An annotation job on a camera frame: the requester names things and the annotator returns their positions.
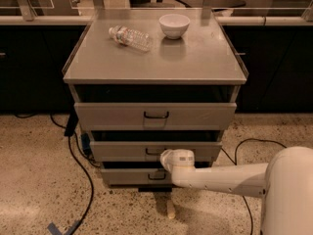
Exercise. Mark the grey drawer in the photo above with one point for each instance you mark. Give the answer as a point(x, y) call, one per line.
point(127, 151)
point(155, 116)
point(135, 176)

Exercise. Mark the grey bottom drawer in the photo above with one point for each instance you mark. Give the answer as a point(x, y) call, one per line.
point(135, 176)

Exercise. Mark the blue tape floor mark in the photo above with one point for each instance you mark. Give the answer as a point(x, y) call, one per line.
point(54, 230)

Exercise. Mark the blue power box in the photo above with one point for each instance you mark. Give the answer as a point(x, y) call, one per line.
point(85, 142)

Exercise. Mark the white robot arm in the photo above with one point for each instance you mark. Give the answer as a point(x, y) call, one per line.
point(285, 186)

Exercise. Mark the white ceramic bowl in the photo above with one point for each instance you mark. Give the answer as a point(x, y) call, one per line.
point(174, 25)

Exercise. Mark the grey top drawer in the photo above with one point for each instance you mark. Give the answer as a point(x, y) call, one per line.
point(155, 116)

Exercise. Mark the grey metal drawer cabinet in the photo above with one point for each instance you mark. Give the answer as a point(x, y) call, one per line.
point(199, 67)

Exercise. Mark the black power adapter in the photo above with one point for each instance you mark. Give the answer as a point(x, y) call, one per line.
point(71, 124)

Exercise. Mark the clear plastic water bottle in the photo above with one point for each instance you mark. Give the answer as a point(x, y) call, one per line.
point(131, 37)

